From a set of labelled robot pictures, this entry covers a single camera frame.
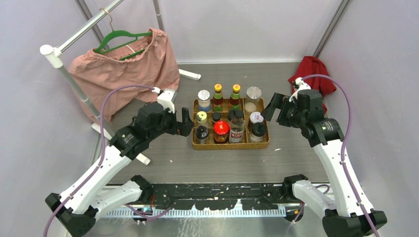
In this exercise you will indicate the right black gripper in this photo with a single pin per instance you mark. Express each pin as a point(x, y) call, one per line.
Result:
point(279, 101)

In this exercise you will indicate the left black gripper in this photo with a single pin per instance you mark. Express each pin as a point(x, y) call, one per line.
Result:
point(182, 128)

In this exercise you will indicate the dark lid small jar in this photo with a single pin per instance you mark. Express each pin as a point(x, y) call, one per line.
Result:
point(202, 135)

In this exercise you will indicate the pale yellow lid jar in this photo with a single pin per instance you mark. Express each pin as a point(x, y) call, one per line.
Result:
point(202, 119)

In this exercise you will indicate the silver lid tall glass jar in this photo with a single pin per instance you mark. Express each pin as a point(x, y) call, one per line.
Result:
point(253, 95)

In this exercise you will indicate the white lid sauce jar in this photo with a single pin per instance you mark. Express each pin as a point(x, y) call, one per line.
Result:
point(255, 117)

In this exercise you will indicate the small black cap bottle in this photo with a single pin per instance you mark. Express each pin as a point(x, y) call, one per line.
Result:
point(216, 116)

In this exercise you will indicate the red lid sauce jar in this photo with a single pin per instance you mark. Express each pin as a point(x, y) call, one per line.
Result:
point(221, 132)

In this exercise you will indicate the silver lid pepper jar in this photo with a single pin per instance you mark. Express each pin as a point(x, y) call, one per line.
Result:
point(204, 101)

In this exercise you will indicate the yellow cap sauce bottle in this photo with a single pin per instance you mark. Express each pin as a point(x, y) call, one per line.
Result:
point(234, 99)
point(217, 100)

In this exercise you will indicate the woven divided tray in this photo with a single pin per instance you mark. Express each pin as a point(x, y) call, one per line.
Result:
point(245, 143)

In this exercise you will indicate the red cloth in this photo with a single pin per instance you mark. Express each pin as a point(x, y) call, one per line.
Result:
point(311, 65)

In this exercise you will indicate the black lid spice grinder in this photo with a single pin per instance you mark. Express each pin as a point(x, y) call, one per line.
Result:
point(231, 115)

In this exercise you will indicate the clear vinegar bottle red label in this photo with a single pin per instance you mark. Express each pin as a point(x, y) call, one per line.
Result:
point(237, 127)

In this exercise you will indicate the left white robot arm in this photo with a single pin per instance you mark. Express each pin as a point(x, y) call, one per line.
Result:
point(80, 206)

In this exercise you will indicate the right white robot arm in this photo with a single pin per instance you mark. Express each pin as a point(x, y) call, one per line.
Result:
point(349, 213)

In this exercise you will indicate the pink skirt garment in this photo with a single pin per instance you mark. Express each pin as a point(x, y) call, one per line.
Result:
point(147, 62)

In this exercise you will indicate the green clothes hanger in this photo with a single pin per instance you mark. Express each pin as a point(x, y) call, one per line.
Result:
point(125, 38)

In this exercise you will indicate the white garment rack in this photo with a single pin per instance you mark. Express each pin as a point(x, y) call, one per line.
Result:
point(53, 54)

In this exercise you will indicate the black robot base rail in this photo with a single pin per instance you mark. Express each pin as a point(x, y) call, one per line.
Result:
point(225, 199)

